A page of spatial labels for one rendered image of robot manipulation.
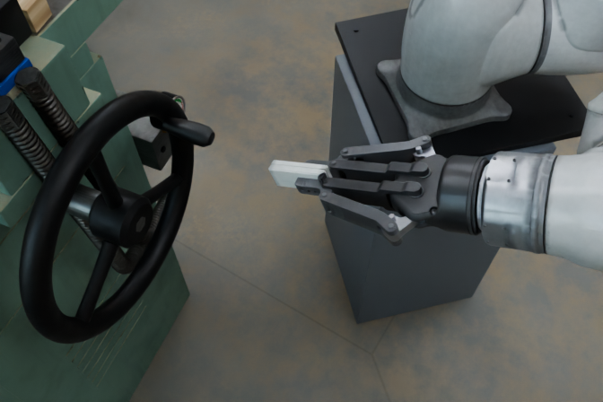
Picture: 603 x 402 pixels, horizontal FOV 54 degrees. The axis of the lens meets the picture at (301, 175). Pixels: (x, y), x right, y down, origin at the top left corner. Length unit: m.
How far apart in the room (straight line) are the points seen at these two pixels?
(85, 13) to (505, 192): 0.56
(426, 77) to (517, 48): 0.14
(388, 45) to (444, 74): 0.24
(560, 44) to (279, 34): 1.30
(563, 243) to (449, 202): 0.10
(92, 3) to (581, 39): 0.66
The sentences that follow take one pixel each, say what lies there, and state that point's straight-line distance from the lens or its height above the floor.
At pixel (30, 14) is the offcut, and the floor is 0.92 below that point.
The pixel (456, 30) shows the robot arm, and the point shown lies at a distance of 0.87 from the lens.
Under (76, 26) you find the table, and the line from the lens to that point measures 0.83.
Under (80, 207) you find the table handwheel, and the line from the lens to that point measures 0.70.
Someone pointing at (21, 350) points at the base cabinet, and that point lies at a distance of 0.99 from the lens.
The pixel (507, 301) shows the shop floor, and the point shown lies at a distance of 1.58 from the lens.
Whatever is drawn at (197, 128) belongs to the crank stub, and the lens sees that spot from 0.66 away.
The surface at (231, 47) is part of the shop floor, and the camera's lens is 2.05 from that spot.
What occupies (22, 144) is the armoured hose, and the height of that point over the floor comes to 0.93.
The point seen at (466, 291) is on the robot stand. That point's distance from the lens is 1.51.
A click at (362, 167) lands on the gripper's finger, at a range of 0.63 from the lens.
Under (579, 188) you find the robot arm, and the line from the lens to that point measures 0.53.
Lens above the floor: 1.37
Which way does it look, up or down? 55 degrees down
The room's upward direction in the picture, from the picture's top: straight up
